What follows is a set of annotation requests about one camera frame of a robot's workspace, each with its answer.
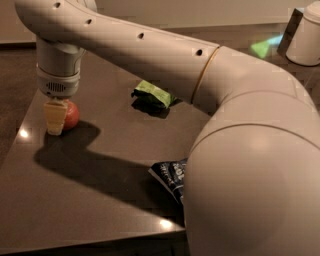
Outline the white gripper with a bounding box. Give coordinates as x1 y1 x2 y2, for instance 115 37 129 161
36 38 85 136

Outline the red apple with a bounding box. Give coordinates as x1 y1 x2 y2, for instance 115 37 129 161
63 101 80 130

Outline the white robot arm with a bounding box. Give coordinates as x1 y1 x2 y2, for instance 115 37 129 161
15 0 320 256

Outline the green snack bag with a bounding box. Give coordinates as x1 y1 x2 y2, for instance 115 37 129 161
131 80 176 109

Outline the blue chip bag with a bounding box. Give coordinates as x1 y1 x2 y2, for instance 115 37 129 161
148 159 187 205

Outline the white cylindrical container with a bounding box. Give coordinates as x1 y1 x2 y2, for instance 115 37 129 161
286 1 320 66

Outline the dark box in background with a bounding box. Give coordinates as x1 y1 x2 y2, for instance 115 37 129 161
277 8 303 56

